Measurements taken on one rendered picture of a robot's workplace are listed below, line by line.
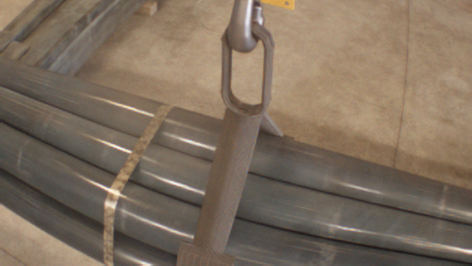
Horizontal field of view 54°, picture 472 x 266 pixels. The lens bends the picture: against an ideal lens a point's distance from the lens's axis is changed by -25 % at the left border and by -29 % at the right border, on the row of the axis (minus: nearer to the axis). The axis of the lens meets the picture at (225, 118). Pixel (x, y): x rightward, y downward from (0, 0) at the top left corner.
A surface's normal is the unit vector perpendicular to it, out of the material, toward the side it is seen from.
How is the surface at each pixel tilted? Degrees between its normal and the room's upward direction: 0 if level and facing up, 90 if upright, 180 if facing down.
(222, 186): 52
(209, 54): 0
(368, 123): 0
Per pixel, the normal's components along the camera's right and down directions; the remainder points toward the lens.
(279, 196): -0.06, -0.58
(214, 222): -0.28, 0.06
